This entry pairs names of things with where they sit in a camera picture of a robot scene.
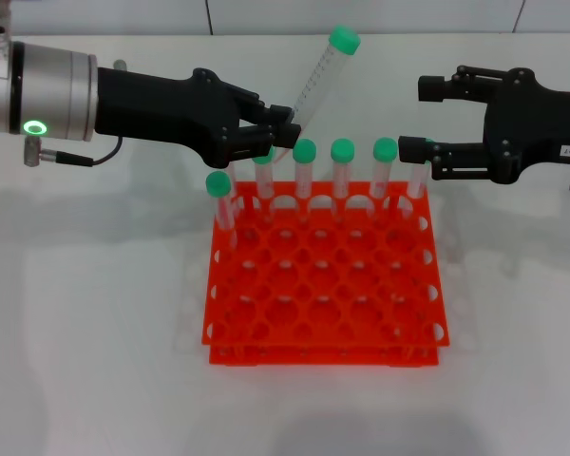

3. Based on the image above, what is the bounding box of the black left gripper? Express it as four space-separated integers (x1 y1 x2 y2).
93 66 302 168

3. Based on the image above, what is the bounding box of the orange plastic test tube rack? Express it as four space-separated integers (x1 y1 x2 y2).
199 180 451 368

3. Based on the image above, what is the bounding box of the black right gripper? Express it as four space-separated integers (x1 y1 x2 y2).
397 65 570 186

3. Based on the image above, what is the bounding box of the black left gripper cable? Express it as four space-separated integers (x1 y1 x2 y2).
23 59 127 168

